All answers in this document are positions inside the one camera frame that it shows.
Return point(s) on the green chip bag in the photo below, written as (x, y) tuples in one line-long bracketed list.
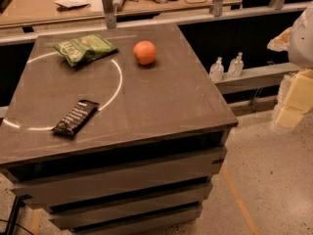
[(84, 49)]

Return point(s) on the grey drawer cabinet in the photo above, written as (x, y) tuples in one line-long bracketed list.
[(145, 159)]

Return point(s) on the clear sanitizer bottle right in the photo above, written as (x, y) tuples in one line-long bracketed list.
[(236, 65)]

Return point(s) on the clear sanitizer bottle left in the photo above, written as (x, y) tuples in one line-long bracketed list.
[(216, 70)]

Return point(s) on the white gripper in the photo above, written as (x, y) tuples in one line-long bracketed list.
[(302, 39)]

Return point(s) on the clear sanitizer bottle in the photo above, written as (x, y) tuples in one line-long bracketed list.
[(236, 65), (216, 70)]

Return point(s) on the wooden background desk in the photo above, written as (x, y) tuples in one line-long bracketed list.
[(22, 13)]

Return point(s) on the dark rxbar chocolate bar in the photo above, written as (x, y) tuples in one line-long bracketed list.
[(76, 118)]

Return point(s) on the orange fruit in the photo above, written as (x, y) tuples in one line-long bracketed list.
[(144, 52)]

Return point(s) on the white paper sheets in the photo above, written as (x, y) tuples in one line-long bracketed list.
[(72, 3)]

